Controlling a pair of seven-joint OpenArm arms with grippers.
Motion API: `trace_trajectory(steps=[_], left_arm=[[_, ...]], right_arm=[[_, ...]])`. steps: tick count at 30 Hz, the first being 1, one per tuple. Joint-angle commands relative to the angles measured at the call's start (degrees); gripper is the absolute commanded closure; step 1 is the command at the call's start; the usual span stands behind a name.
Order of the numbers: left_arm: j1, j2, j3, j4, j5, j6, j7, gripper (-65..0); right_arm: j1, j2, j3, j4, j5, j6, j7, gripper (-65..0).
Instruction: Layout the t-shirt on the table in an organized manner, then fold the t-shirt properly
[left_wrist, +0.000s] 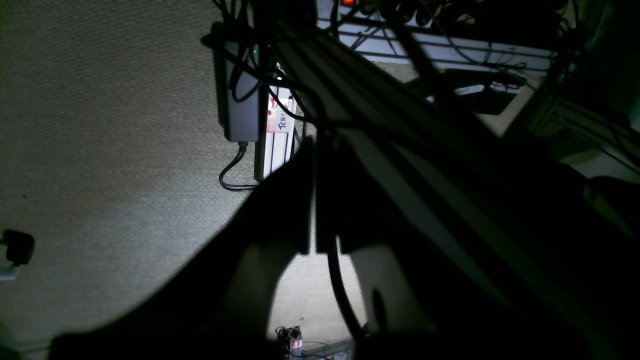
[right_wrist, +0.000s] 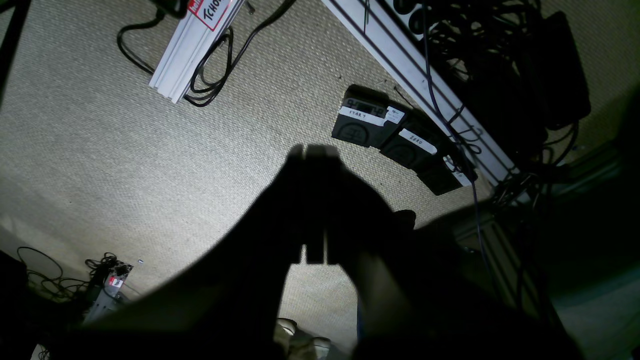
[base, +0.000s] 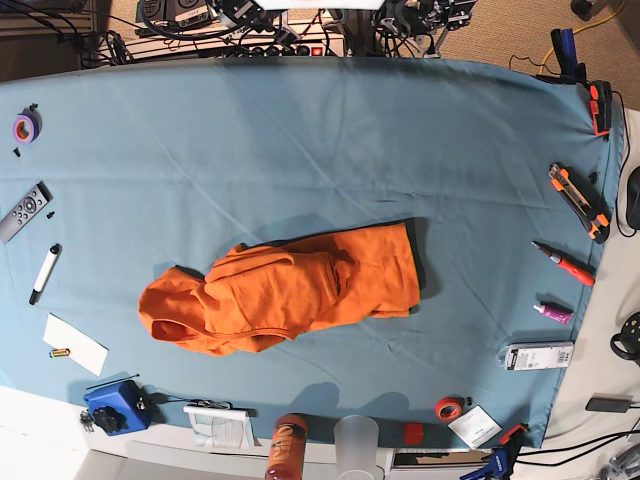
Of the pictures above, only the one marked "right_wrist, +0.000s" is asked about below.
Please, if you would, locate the white aluminium frame rail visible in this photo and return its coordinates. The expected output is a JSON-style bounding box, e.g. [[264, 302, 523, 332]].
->
[[324, 0, 521, 186]]

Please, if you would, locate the foot pedal labelled start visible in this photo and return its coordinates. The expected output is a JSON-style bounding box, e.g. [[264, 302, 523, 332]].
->
[[331, 84, 410, 150]]

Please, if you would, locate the foot pedal labelled zero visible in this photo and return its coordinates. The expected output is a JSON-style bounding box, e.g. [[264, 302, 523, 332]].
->
[[379, 111, 451, 170]]

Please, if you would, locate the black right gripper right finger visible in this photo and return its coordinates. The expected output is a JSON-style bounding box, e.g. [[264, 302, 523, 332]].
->
[[306, 145, 581, 360]]

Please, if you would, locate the black floor cable loop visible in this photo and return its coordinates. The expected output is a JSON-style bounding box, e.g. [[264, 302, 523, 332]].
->
[[117, 0, 296, 108]]

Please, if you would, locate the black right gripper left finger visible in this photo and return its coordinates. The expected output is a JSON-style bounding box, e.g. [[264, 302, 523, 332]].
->
[[85, 145, 304, 360]]

